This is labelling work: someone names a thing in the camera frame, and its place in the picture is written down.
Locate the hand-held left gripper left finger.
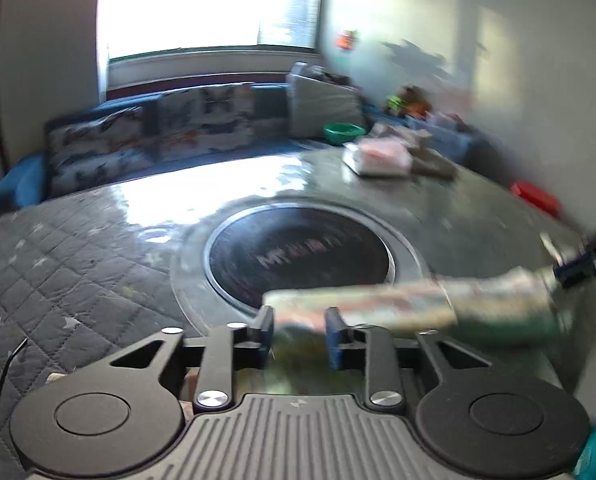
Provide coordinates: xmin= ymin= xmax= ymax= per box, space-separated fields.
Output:
xmin=109 ymin=306 xmax=275 ymax=412

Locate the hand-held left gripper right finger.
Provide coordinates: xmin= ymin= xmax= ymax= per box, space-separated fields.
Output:
xmin=324 ymin=307 xmax=495 ymax=415

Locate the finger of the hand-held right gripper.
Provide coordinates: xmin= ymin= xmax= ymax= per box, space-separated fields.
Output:
xmin=552 ymin=227 xmax=596 ymax=289

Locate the colourful striped patterned garment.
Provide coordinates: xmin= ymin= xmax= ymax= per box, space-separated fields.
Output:
xmin=262 ymin=267 xmax=566 ymax=352

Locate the red plastic item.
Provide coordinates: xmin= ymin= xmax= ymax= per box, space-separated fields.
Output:
xmin=509 ymin=181 xmax=563 ymax=218

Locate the round black cooktop plate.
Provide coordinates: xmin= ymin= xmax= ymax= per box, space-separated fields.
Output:
xmin=205 ymin=205 xmax=394 ymax=318

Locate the beige cloth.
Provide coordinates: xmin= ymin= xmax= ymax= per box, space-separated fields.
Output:
xmin=368 ymin=124 xmax=460 ymax=182

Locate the blue plastic box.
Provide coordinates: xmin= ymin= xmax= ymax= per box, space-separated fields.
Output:
xmin=425 ymin=110 xmax=481 ymax=161

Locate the white tissue pack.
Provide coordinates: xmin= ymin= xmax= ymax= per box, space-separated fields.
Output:
xmin=342 ymin=139 xmax=413 ymax=178

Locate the green bowl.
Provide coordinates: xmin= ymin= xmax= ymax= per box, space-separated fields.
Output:
xmin=323 ymin=122 xmax=367 ymax=144

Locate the patchwork butterfly print cushion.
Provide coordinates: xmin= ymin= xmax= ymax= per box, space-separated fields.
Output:
xmin=155 ymin=84 xmax=257 ymax=162

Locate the blue sofa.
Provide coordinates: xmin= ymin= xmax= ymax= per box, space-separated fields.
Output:
xmin=0 ymin=82 xmax=484 ymax=223

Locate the grey pillow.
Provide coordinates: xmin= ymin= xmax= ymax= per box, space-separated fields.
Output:
xmin=284 ymin=72 xmax=368 ymax=140

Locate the brown plush toy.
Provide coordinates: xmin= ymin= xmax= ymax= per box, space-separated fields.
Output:
xmin=385 ymin=85 xmax=433 ymax=117

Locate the white butterfly print cushion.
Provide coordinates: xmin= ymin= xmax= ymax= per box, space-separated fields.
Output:
xmin=45 ymin=109 xmax=157 ymax=197

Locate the white and grey soft toy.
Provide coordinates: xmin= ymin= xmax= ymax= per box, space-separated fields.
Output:
xmin=290 ymin=61 xmax=353 ymax=87

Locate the colourful pinwheel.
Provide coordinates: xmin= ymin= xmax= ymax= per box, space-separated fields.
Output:
xmin=335 ymin=29 xmax=360 ymax=54

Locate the window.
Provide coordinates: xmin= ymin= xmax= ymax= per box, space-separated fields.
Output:
xmin=98 ymin=0 xmax=325 ymax=62

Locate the black cable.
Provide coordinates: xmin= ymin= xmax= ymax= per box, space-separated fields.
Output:
xmin=0 ymin=338 xmax=29 ymax=434

